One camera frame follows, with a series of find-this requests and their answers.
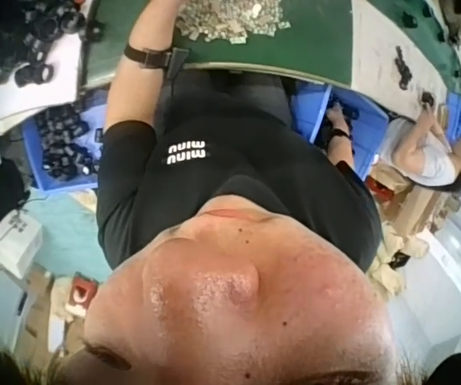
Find person's left hand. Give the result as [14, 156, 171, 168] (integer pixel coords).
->
[130, 0, 184, 52]

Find pile of black ring parts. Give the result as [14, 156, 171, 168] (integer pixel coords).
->
[0, 0, 89, 89]

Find stack of cardboard cartons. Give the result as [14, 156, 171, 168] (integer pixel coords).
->
[364, 158, 450, 257]

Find heap of black ring parts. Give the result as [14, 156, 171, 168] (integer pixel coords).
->
[316, 95, 362, 161]
[37, 104, 103, 180]

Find pile of small metal parts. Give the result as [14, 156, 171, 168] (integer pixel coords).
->
[173, 0, 293, 46]

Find black clamp part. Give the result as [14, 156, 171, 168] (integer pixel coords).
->
[80, 18, 107, 43]

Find row of black parts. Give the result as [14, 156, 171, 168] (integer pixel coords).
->
[390, 43, 414, 92]

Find red and white object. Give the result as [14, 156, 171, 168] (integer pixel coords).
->
[63, 271, 99, 322]

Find person's legs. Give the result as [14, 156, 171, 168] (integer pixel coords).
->
[172, 67, 295, 126]

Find white box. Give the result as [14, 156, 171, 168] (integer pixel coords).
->
[0, 212, 45, 280]

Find person's right hand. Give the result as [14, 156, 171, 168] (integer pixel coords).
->
[322, 107, 348, 132]

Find teal cloth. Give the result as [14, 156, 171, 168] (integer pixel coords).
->
[25, 188, 113, 282]

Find green work mat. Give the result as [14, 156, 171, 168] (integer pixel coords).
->
[80, 0, 461, 91]

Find white sheet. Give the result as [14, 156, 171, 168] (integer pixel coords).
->
[0, 30, 85, 136]

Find blue plastic bin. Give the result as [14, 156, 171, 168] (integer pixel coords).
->
[289, 79, 391, 181]
[21, 102, 105, 197]
[440, 91, 461, 133]

